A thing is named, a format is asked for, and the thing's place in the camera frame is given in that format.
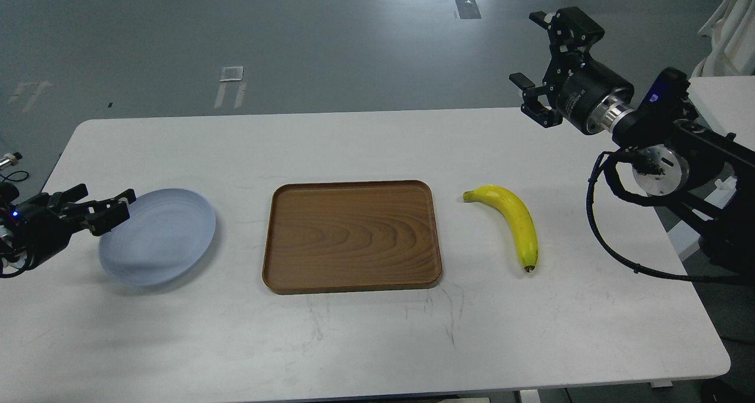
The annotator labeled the light blue plate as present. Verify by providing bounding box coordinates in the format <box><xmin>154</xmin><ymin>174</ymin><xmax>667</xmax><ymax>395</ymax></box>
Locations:
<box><xmin>98</xmin><ymin>188</ymin><xmax>216</xmax><ymax>287</ymax></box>

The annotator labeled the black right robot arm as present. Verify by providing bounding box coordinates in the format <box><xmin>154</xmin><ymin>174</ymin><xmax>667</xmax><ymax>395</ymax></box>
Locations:
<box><xmin>510</xmin><ymin>7</ymin><xmax>753</xmax><ymax>286</ymax></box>

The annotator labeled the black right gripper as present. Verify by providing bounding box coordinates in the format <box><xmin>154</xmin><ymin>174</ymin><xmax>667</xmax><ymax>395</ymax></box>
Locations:
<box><xmin>510</xmin><ymin>7</ymin><xmax>635</xmax><ymax>135</ymax></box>

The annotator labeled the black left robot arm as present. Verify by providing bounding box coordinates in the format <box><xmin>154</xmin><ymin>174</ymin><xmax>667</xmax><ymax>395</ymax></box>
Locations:
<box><xmin>1</xmin><ymin>182</ymin><xmax>137</xmax><ymax>279</ymax></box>

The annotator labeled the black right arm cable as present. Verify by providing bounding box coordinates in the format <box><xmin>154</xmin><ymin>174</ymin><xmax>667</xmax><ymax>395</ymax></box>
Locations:
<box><xmin>586</xmin><ymin>150</ymin><xmax>755</xmax><ymax>284</ymax></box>

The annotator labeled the yellow banana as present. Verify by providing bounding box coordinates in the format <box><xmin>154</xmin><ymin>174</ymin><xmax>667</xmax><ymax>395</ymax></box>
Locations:
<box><xmin>462</xmin><ymin>184</ymin><xmax>539</xmax><ymax>273</ymax></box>

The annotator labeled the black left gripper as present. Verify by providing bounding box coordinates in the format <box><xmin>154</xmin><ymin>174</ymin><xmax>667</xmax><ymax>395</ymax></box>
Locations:
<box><xmin>12</xmin><ymin>184</ymin><xmax>137</xmax><ymax>268</ymax></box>

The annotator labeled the brown wooden tray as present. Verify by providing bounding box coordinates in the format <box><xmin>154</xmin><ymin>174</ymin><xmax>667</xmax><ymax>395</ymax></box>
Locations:
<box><xmin>262</xmin><ymin>180</ymin><xmax>442</xmax><ymax>294</ymax></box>

